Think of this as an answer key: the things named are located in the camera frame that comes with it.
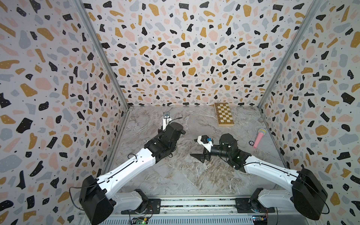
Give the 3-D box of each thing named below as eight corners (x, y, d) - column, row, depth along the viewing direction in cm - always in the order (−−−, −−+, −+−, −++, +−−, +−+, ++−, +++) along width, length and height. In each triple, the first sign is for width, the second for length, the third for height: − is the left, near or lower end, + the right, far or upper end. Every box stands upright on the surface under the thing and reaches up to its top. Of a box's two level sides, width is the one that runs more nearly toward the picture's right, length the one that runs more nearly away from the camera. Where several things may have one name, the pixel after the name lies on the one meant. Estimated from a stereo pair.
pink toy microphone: (252, 147, 100) (254, 144, 97) (258, 129, 110) (260, 127, 107) (259, 150, 98) (261, 147, 95) (264, 132, 108) (267, 129, 105)
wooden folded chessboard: (218, 126, 112) (218, 124, 109) (214, 105, 128) (215, 102, 125) (233, 126, 112) (234, 124, 109) (227, 105, 128) (228, 102, 125)
